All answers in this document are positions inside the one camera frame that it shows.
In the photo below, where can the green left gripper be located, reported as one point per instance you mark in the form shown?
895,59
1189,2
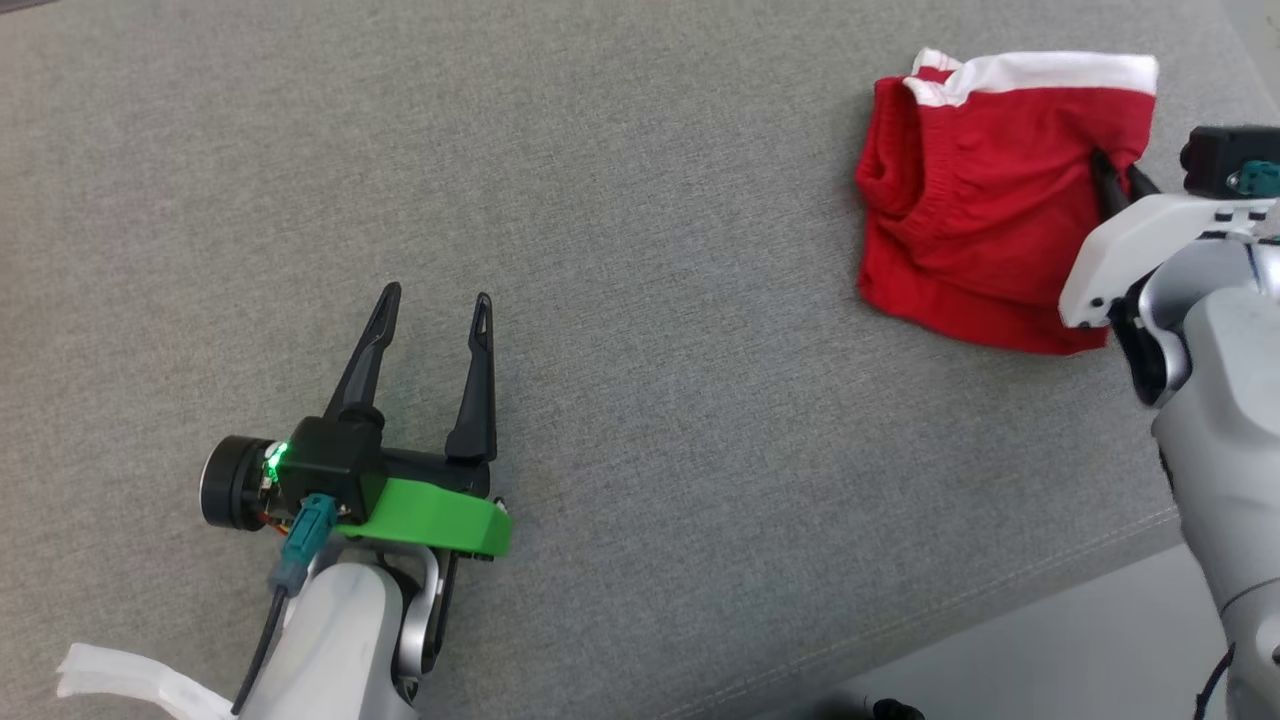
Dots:
440,515

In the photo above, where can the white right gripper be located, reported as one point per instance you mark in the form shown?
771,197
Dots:
1130,240

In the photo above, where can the red shorts white waistband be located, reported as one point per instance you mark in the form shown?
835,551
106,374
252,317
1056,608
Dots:
970,220

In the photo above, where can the black cylindrical left gripper motor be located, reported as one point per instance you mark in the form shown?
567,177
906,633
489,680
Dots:
230,485

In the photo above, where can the small black object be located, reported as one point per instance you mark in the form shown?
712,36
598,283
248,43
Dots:
895,710

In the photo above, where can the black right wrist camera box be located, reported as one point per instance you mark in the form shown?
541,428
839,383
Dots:
1215,160

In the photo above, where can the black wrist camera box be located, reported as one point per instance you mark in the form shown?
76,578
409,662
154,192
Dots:
330,465
1215,160

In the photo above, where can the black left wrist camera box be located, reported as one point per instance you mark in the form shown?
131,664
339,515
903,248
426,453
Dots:
330,465

